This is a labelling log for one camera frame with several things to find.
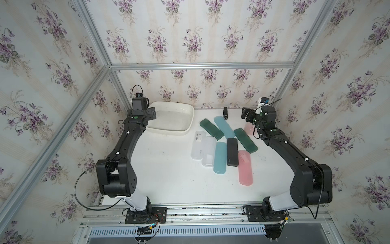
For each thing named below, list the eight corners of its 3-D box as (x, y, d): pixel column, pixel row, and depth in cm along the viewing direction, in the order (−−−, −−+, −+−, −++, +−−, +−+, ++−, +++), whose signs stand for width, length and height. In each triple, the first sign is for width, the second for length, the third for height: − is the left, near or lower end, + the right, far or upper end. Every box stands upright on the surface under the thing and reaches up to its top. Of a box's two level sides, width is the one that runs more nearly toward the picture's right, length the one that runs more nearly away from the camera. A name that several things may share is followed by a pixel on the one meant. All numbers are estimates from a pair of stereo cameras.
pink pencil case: (238, 184, 85) (239, 183, 84) (238, 151, 99) (238, 149, 97) (252, 186, 85) (253, 185, 83) (249, 153, 98) (250, 151, 96)
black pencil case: (226, 165, 92) (227, 163, 90) (226, 139, 105) (227, 137, 103) (237, 167, 92) (238, 165, 90) (236, 140, 104) (237, 138, 102)
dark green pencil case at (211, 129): (217, 140, 104) (217, 139, 102) (198, 123, 114) (198, 121, 112) (224, 135, 107) (224, 133, 105) (204, 119, 117) (204, 117, 115)
